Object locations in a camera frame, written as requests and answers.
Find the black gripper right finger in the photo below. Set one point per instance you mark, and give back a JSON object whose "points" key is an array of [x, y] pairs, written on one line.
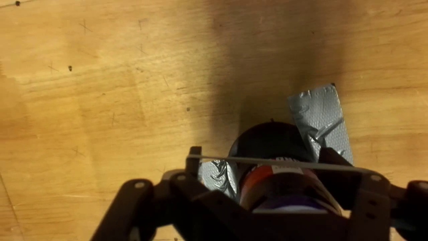
{"points": [[372, 204]]}

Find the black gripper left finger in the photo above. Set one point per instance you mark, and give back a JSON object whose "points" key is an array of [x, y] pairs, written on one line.
{"points": [[134, 204]]}

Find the grey elastic rubber band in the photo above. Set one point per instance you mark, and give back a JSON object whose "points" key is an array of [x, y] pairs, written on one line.
{"points": [[285, 162]]}

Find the dark jar with purple lid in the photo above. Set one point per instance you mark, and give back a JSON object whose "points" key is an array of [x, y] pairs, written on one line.
{"points": [[276, 178]]}

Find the grey duct tape strip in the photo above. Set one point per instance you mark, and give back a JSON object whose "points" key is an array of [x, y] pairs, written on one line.
{"points": [[319, 111]]}

